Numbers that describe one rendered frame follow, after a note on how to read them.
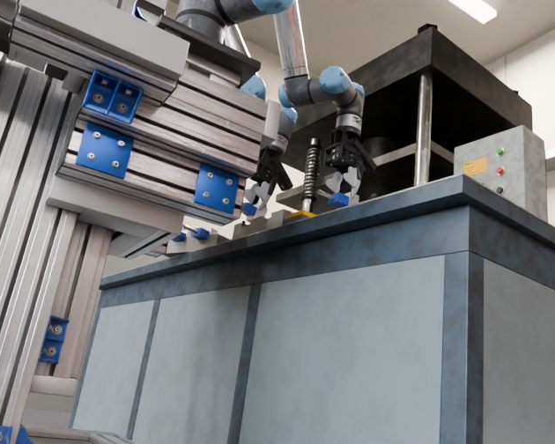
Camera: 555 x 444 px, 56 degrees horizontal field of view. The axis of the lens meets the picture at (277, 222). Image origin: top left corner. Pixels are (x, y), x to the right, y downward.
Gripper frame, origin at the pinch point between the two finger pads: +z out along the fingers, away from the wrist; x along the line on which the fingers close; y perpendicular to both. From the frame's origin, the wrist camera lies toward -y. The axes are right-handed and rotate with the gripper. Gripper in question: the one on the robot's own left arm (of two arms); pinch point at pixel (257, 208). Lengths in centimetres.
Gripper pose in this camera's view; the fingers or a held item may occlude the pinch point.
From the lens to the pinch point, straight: 165.5
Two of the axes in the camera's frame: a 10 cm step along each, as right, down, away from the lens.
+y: -7.5, -4.3, -5.0
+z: -3.2, 9.0, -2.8
